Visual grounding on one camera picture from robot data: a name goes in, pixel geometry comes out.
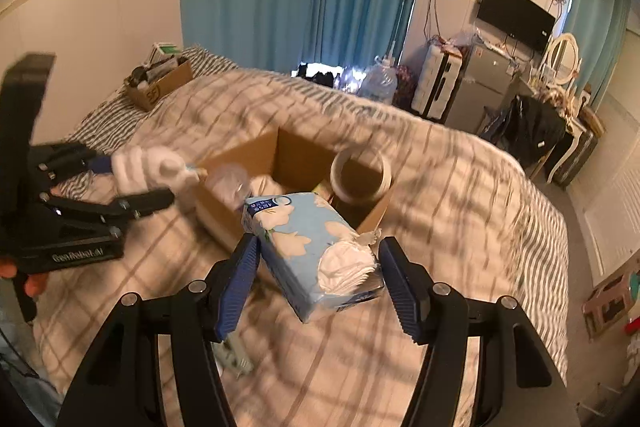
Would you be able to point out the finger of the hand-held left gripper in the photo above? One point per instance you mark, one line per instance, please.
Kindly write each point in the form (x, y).
(70, 159)
(130, 206)

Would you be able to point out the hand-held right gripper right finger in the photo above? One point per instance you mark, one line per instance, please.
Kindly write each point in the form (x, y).
(400, 292)

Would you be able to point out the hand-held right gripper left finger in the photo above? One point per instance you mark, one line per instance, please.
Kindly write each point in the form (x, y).
(240, 287)

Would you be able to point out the blue floral tissue pack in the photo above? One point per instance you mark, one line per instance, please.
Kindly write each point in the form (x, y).
(300, 237)

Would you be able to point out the person's left hand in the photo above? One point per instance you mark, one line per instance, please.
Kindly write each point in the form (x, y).
(35, 284)

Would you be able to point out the striped bed sheet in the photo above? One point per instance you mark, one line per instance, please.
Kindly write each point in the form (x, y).
(105, 117)

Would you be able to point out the grey-green plastic item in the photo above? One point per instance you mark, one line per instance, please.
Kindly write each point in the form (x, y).
(235, 357)

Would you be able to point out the clear plastic bottle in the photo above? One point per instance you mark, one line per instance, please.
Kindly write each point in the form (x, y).
(227, 184)

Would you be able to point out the brown tape roll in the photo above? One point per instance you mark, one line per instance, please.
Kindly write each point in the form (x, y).
(367, 184)

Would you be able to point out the small cardboard box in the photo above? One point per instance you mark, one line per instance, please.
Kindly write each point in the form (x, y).
(160, 87)

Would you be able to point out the bed with plaid cover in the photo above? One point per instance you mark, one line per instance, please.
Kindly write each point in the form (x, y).
(400, 157)

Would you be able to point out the green and white carton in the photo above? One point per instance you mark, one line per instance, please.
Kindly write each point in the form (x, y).
(165, 52)

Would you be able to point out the dark blue bag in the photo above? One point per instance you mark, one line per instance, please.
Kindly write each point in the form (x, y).
(495, 127)

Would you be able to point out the dark floral bag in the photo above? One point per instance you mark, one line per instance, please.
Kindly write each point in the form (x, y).
(404, 87)

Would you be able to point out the clear water jug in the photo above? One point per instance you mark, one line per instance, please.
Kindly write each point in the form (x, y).
(377, 82)

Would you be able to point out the black jacket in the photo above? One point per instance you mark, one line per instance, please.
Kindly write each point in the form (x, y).
(532, 127)

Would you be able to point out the colourful plastic stool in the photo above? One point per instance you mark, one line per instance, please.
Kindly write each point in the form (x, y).
(612, 302)

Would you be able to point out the grey small fridge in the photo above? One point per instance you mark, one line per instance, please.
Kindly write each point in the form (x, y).
(475, 92)

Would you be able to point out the white suitcase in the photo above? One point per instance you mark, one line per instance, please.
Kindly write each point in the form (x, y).
(435, 79)

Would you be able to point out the white dressing table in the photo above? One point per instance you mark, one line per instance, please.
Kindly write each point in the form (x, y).
(575, 142)

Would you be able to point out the clear plastic bag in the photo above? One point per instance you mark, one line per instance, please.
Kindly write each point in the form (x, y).
(467, 39)

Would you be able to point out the white oval mirror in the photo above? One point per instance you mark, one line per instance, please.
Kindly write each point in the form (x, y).
(562, 54)

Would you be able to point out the black wall television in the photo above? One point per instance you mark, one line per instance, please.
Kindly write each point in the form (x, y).
(515, 14)

